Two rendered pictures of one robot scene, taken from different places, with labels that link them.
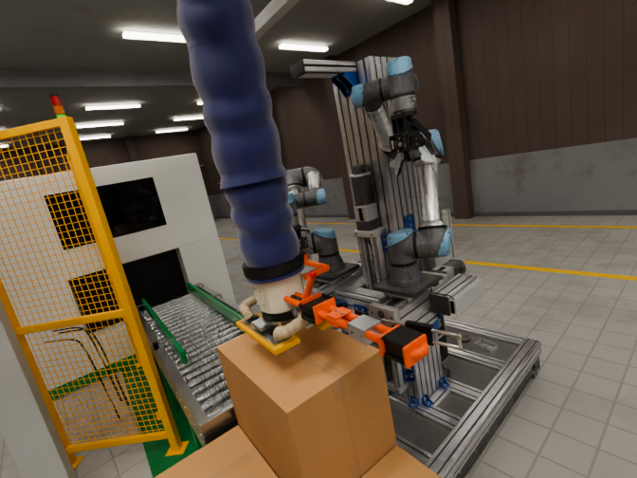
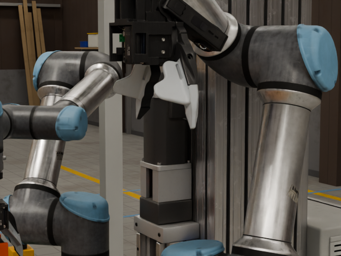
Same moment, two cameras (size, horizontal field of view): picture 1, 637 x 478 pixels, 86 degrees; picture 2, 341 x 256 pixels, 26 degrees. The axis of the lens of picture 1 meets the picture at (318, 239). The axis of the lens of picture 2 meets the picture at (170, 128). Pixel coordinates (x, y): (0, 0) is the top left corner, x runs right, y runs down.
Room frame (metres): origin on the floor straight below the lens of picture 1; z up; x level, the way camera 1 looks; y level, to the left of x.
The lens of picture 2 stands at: (0.13, -0.52, 1.63)
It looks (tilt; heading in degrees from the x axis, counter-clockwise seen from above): 6 degrees down; 9
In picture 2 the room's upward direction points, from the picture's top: straight up
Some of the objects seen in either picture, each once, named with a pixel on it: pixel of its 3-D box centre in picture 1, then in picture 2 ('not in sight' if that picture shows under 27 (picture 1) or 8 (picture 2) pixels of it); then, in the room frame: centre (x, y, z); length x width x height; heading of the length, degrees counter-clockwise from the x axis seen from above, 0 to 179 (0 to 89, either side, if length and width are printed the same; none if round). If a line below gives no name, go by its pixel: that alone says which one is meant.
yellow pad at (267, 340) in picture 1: (263, 327); not in sight; (1.16, 0.26, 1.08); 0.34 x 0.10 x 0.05; 33
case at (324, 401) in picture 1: (300, 392); not in sight; (1.22, 0.19, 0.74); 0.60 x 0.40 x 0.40; 34
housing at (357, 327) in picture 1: (365, 329); not in sight; (0.82, -0.07, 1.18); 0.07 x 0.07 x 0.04; 33
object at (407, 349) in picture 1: (402, 345); not in sight; (0.71, -0.14, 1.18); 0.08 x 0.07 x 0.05; 33
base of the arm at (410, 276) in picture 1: (404, 270); not in sight; (1.44, -0.35, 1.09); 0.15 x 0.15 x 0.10
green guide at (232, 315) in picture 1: (216, 300); not in sight; (2.93, 1.02, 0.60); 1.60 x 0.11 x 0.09; 34
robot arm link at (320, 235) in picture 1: (324, 240); (81, 221); (1.82, -0.03, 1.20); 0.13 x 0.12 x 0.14; 86
